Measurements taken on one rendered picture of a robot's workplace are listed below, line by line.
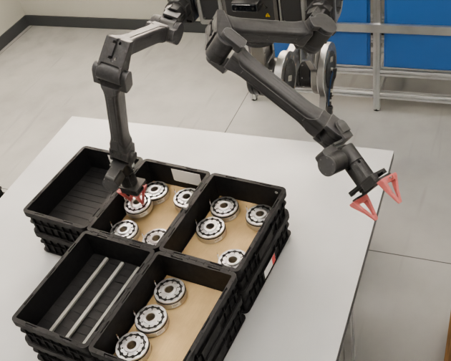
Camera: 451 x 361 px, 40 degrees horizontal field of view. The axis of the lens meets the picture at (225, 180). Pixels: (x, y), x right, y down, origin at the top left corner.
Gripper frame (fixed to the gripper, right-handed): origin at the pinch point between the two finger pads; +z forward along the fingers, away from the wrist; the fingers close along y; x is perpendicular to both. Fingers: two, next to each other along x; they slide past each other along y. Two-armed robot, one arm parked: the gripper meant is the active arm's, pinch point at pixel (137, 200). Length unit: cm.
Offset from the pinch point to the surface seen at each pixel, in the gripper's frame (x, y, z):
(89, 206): -3.3, -22.7, 6.7
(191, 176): 17.4, 13.8, 0.8
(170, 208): 5.5, 9.2, 7.2
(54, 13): 248, -274, 87
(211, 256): -11.0, 35.4, 6.6
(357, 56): 188, 23, 59
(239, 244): -3.0, 42.2, 7.0
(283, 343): -27, 67, 19
